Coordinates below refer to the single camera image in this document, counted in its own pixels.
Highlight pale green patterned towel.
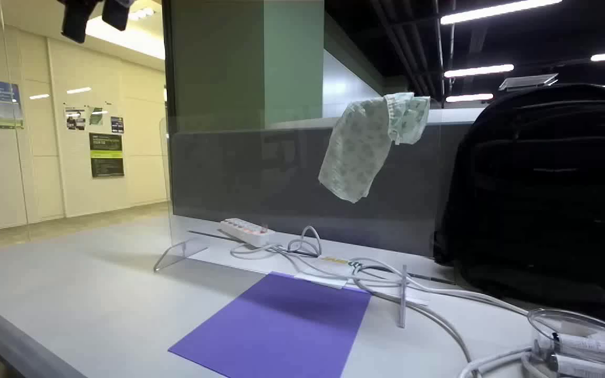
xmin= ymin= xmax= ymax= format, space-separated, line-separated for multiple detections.
xmin=317 ymin=93 xmax=432 ymax=204

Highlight clear acrylic screen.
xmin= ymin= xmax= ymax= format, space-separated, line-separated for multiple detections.
xmin=151 ymin=114 xmax=473 ymax=331

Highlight grey desk partition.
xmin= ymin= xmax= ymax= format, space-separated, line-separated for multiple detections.
xmin=168 ymin=107 xmax=484 ymax=258

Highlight white power strip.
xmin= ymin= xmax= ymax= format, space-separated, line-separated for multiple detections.
xmin=218 ymin=218 xmax=274 ymax=249

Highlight purple paper sheet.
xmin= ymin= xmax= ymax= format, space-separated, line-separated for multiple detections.
xmin=170 ymin=273 xmax=370 ymax=378

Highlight black backpack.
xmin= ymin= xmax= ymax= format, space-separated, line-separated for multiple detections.
xmin=434 ymin=84 xmax=605 ymax=319

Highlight dark green wall poster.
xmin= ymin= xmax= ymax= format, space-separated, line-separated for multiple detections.
xmin=88 ymin=133 xmax=125 ymax=178

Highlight white power cable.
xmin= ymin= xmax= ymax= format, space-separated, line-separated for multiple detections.
xmin=230 ymin=226 xmax=605 ymax=366

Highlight white cable bundle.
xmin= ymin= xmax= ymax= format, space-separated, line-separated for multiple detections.
xmin=459 ymin=327 xmax=605 ymax=378

